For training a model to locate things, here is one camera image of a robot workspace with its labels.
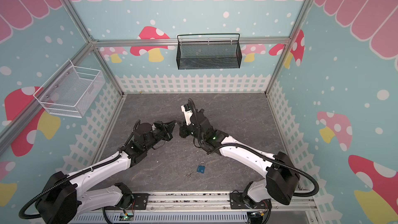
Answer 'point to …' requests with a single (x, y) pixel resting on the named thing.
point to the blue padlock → (201, 169)
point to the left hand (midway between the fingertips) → (178, 121)
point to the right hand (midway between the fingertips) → (176, 121)
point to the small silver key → (188, 174)
